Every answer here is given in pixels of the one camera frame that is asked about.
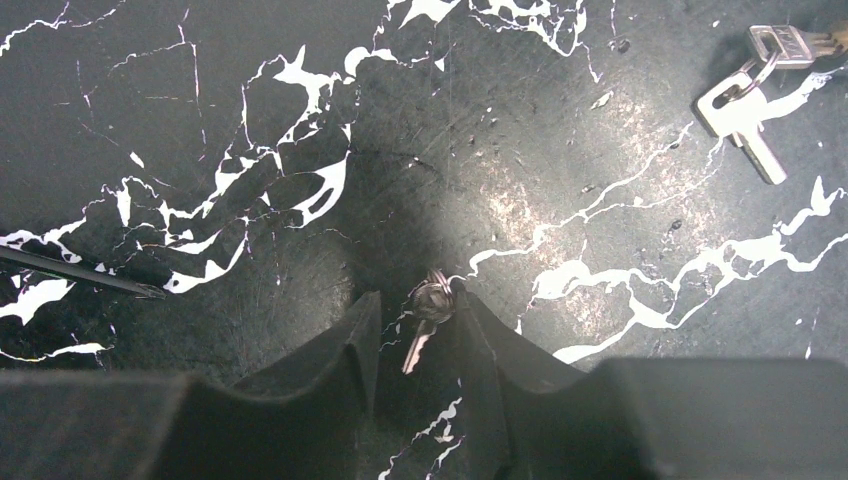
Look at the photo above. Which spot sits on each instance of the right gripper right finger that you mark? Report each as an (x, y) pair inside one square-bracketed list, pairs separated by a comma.
[(528, 415)]

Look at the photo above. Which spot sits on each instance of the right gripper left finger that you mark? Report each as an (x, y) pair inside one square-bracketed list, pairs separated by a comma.
[(299, 418)]

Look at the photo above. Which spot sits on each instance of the silver key bunch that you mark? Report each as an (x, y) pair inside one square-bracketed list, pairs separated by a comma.
[(433, 304), (736, 107)]

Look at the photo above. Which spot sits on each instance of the red blue screwdriver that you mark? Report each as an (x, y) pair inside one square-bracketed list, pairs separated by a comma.
[(73, 272)]

